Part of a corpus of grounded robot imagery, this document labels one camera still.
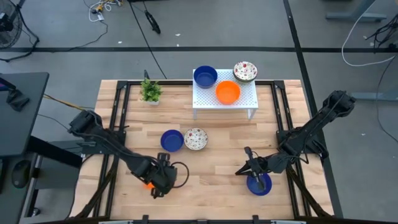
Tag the black standing fan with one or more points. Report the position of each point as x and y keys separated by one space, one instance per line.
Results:
x=9 y=28

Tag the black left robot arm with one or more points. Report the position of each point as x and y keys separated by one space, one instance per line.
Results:
x=102 y=137

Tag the green potted plant white pot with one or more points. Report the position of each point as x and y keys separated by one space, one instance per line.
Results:
x=150 y=91

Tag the grey desk foot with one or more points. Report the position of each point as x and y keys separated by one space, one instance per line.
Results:
x=373 y=96
x=354 y=16

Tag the floral bowl green outside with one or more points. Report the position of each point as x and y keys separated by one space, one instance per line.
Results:
x=245 y=71
x=196 y=138

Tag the black floor stand foot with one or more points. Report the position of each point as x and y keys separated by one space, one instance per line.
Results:
x=154 y=25

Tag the black aluminium rig frame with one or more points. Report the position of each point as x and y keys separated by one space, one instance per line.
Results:
x=199 y=82

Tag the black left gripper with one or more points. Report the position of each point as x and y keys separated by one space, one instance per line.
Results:
x=163 y=177

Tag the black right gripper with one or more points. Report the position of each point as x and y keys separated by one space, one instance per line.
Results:
x=261 y=165

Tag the orange plastic mini bowl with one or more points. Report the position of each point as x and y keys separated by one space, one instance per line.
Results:
x=228 y=92
x=148 y=186

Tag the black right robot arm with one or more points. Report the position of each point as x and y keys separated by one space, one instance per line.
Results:
x=311 y=127

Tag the black desk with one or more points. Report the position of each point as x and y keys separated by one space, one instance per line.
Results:
x=21 y=124

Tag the white perforated metal shelf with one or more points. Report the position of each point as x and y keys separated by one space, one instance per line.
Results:
x=205 y=96

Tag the white power strip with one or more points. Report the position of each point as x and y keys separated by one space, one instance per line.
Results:
x=100 y=16

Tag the black desk device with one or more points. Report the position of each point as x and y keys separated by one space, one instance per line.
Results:
x=17 y=99

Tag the blue plastic mini bowl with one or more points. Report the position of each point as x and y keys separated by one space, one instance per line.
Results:
x=252 y=188
x=172 y=141
x=205 y=77

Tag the black computer mouse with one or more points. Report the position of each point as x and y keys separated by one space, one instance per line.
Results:
x=21 y=174

